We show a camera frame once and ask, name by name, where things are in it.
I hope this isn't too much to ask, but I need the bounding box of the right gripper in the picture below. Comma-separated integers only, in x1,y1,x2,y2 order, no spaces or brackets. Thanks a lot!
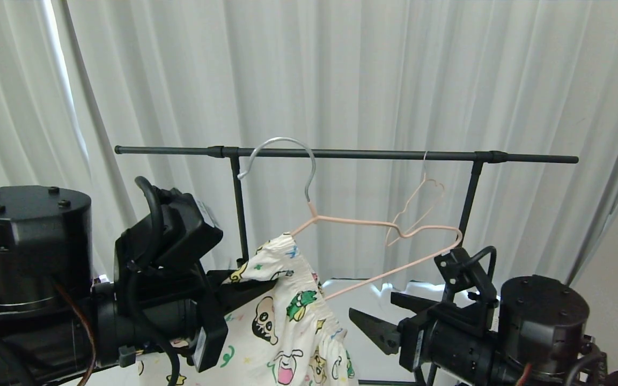
348,291,503,384

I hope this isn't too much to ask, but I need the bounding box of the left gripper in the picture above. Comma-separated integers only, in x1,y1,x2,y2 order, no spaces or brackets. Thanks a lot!
94,268,230,374

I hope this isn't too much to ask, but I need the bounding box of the cream printed garment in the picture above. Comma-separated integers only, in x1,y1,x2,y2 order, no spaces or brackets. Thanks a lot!
137,233,359,386

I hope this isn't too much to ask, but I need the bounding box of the pink clothes hanger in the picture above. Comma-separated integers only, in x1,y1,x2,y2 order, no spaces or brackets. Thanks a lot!
238,138,462,301
385,152,446,247

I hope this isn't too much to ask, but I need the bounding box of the black clothes rack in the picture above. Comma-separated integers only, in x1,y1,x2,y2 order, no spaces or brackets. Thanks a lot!
115,145,579,386

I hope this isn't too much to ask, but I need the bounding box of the white curtain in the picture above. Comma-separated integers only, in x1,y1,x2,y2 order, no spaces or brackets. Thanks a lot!
0,0,618,293

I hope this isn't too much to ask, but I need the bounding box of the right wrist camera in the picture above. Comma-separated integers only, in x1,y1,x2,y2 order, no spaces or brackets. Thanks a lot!
434,247,498,328

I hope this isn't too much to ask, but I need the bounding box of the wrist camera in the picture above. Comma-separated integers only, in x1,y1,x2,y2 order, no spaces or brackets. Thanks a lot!
113,188,225,322
434,247,498,328

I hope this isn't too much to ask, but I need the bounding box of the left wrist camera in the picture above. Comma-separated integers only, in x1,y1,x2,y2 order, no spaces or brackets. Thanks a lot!
113,188,225,322

